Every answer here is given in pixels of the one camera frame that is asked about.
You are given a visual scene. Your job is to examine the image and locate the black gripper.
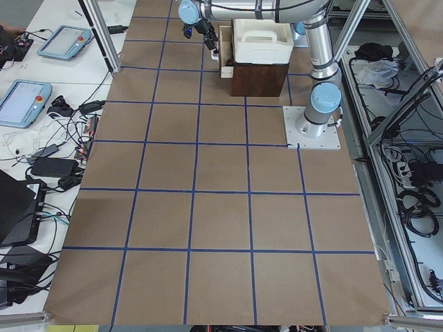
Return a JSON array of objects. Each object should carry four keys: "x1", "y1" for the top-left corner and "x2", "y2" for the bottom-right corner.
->
[{"x1": 194, "y1": 19, "x2": 219, "y2": 55}]

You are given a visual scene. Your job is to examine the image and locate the light wooden drawer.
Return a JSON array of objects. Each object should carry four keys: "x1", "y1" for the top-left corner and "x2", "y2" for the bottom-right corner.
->
[{"x1": 211, "y1": 26, "x2": 235, "y2": 79}]

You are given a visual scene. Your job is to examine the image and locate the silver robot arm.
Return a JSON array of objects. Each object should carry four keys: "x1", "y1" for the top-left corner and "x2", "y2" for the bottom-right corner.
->
[{"x1": 178, "y1": 1, "x2": 342, "y2": 138}]

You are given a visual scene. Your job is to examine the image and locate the white plastic tray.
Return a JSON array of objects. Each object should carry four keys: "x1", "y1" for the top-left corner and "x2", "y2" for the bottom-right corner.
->
[{"x1": 233, "y1": 19, "x2": 294, "y2": 64}]

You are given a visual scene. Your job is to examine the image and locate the dark wooden cabinet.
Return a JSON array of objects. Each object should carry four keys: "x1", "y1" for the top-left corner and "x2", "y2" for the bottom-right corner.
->
[{"x1": 231, "y1": 62, "x2": 289, "y2": 97}]

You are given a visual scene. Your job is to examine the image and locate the black small power brick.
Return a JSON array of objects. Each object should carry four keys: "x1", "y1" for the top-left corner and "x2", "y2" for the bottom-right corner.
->
[{"x1": 107, "y1": 25, "x2": 128, "y2": 35}]

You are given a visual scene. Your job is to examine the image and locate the blue teach pendant far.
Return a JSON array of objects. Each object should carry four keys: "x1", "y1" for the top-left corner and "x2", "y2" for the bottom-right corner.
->
[{"x1": 37, "y1": 25, "x2": 93, "y2": 60}]

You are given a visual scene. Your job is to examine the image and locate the blue teach pendant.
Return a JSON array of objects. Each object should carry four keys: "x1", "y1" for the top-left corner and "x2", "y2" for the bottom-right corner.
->
[
  {"x1": 1, "y1": 80, "x2": 53, "y2": 129},
  {"x1": 37, "y1": 25, "x2": 93, "y2": 60}
]

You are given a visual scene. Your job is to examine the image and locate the white crumpled cloth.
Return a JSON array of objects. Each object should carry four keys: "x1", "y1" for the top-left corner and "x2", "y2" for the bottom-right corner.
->
[{"x1": 356, "y1": 59, "x2": 399, "y2": 89}]

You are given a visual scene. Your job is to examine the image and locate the blue teach pendant near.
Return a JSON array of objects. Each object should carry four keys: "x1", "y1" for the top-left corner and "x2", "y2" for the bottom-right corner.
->
[{"x1": 1, "y1": 80, "x2": 53, "y2": 129}]

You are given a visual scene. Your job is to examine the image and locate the black power adapter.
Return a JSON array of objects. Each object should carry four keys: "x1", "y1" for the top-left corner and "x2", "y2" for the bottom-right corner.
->
[{"x1": 30, "y1": 158, "x2": 79, "y2": 178}]

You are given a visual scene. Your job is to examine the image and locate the black laptop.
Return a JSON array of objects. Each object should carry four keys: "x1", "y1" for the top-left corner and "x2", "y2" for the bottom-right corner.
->
[{"x1": 1, "y1": 172, "x2": 47, "y2": 248}]

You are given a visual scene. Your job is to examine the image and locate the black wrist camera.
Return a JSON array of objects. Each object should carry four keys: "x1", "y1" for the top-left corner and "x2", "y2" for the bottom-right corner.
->
[{"x1": 182, "y1": 24, "x2": 194, "y2": 39}]

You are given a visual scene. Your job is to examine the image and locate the aluminium frame post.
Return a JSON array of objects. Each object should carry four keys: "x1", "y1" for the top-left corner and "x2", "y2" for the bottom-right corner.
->
[{"x1": 78, "y1": 0, "x2": 121, "y2": 74}]

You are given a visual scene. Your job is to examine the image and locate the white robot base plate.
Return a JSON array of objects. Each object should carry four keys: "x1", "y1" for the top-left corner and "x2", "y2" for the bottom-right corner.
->
[{"x1": 282, "y1": 106, "x2": 341, "y2": 150}]

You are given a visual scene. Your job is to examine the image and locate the aluminium frame rack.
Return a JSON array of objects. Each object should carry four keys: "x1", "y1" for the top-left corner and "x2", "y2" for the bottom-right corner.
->
[{"x1": 327, "y1": 1, "x2": 442, "y2": 331}]

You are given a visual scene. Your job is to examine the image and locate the black coiled cables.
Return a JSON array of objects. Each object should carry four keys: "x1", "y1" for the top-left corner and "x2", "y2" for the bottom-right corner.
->
[{"x1": 397, "y1": 186, "x2": 441, "y2": 239}]

